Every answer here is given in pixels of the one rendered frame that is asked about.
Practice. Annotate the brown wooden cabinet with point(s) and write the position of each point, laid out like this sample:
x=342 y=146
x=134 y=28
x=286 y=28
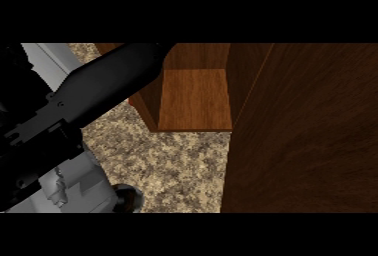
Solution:
x=193 y=100

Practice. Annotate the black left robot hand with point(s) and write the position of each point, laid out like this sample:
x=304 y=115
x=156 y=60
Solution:
x=93 y=86

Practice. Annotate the dark round bottle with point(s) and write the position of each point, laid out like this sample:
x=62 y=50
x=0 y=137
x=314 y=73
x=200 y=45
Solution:
x=128 y=197

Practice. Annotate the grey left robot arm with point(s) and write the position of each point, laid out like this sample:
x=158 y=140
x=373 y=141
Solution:
x=85 y=188

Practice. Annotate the pale grey appliance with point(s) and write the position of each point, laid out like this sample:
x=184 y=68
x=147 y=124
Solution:
x=51 y=61

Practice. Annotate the dark brown cabinet door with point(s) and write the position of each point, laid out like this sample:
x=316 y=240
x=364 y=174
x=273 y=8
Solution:
x=304 y=133

